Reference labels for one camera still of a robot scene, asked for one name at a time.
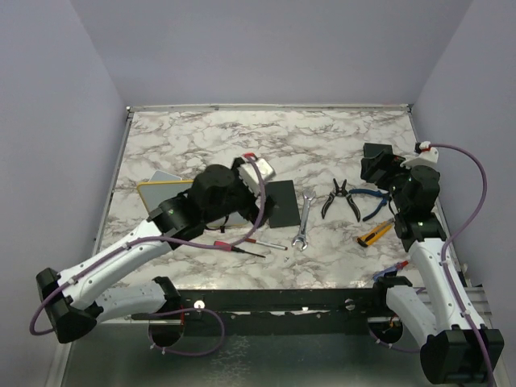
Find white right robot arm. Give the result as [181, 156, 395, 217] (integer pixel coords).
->
[360, 142, 504, 386]

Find yellow framed whiteboard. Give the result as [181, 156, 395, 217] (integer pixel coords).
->
[136, 180, 248, 230]

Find silver open-end wrench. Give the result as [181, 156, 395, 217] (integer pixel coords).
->
[291, 190, 315, 251]

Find black handled pliers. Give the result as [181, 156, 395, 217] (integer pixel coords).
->
[320, 177, 362, 223]

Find black front mounting rail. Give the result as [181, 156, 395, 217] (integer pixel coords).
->
[164, 288, 393, 335]

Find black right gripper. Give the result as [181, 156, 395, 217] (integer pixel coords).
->
[362, 148, 416, 212]

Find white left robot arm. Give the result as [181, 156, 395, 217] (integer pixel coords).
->
[29, 154, 276, 343]

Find red handled screwdriver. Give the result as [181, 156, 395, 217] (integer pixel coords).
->
[214, 241, 264, 258]

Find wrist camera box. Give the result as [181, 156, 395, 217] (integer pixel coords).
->
[401, 141, 439, 169]
[232, 152, 276, 197]

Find blue handled pliers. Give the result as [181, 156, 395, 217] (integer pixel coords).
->
[347, 187, 391, 223]

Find yellow utility knife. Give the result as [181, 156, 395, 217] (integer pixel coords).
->
[356, 218, 394, 248]

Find grey square eraser pad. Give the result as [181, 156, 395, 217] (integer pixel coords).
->
[148, 170, 182, 182]

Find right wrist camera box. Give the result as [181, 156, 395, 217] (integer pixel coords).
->
[401, 141, 439, 169]

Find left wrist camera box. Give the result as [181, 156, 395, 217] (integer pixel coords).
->
[232, 152, 276, 197]

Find silver whiteboard marker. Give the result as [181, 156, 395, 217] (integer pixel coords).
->
[245, 238, 288, 251]

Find black rectangular box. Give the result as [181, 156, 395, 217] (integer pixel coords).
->
[363, 143, 393, 158]

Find black flat rectangular pad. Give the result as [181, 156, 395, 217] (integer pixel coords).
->
[266, 180, 301, 228]

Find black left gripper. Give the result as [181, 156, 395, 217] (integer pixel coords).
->
[204, 157, 277, 227]

